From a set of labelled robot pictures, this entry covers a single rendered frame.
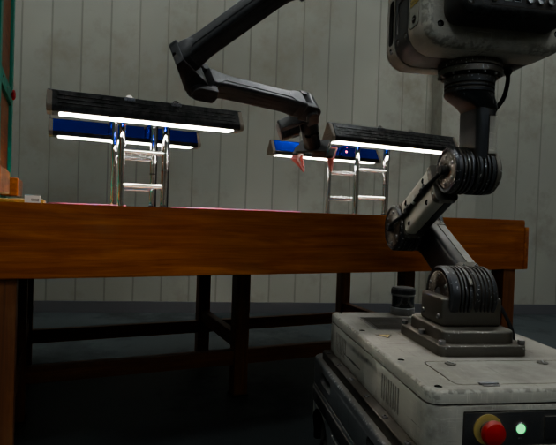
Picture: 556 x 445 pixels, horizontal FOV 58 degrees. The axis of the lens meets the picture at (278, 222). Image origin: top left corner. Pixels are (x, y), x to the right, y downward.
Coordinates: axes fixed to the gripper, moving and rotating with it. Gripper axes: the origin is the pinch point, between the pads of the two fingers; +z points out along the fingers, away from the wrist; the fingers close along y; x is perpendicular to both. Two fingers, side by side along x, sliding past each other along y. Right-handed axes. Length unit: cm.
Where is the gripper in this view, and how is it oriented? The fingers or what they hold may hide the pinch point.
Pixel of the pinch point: (317, 169)
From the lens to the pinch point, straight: 168.7
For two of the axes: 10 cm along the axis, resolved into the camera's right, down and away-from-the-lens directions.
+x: 3.0, -6.4, 7.1
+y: 9.3, 0.4, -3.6
